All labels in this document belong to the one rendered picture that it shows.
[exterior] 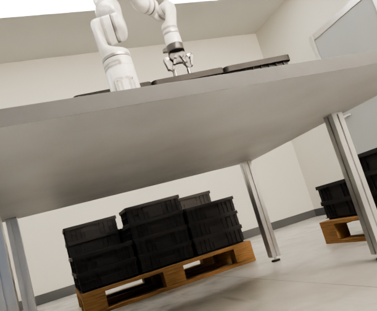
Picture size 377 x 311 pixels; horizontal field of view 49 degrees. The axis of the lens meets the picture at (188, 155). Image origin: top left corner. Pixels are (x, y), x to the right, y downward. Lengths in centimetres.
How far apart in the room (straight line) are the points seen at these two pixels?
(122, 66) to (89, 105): 37
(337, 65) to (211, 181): 419
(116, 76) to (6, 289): 74
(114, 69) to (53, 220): 373
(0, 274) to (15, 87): 400
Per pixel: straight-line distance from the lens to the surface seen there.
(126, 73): 127
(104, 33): 135
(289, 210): 574
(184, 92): 99
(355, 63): 129
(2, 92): 529
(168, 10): 194
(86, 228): 320
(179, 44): 188
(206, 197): 343
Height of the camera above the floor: 37
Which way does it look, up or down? 9 degrees up
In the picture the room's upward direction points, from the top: 16 degrees counter-clockwise
